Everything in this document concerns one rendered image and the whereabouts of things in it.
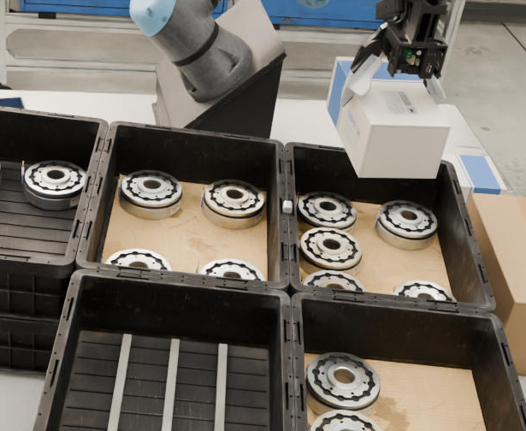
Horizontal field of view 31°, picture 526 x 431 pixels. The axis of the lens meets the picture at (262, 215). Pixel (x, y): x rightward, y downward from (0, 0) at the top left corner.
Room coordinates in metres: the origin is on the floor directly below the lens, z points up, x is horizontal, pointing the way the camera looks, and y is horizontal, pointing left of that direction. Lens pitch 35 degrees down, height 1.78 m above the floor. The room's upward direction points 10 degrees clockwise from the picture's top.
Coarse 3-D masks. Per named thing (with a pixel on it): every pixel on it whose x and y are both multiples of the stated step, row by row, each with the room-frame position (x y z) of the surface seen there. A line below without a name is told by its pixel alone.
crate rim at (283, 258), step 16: (112, 128) 1.36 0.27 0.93; (128, 128) 1.38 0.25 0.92; (144, 128) 1.38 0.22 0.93; (160, 128) 1.39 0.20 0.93; (176, 128) 1.40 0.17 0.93; (112, 144) 1.32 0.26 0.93; (256, 144) 1.40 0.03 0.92; (272, 144) 1.41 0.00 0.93; (96, 176) 1.22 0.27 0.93; (96, 192) 1.17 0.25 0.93; (96, 208) 1.14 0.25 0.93; (80, 240) 1.05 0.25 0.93; (80, 256) 1.02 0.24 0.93; (288, 256) 1.10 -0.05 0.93; (128, 272) 1.00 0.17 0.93; (144, 272) 1.01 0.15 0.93; (160, 272) 1.02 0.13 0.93; (176, 272) 1.02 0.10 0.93; (288, 272) 1.06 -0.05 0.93; (272, 288) 1.02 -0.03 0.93
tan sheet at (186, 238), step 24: (192, 192) 1.36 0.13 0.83; (264, 192) 1.40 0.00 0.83; (120, 216) 1.26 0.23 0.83; (192, 216) 1.29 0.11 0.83; (264, 216) 1.33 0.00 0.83; (120, 240) 1.19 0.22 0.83; (144, 240) 1.21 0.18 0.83; (168, 240) 1.22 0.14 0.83; (192, 240) 1.23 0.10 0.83; (216, 240) 1.24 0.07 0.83; (240, 240) 1.25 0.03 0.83; (264, 240) 1.26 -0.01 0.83; (192, 264) 1.17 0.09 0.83; (264, 264) 1.20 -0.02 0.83
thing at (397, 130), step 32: (384, 64) 1.36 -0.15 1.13; (384, 96) 1.25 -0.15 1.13; (416, 96) 1.27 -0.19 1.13; (352, 128) 1.22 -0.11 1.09; (384, 128) 1.17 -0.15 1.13; (416, 128) 1.18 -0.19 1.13; (448, 128) 1.20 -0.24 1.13; (352, 160) 1.20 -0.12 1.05; (384, 160) 1.17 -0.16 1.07; (416, 160) 1.19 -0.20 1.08
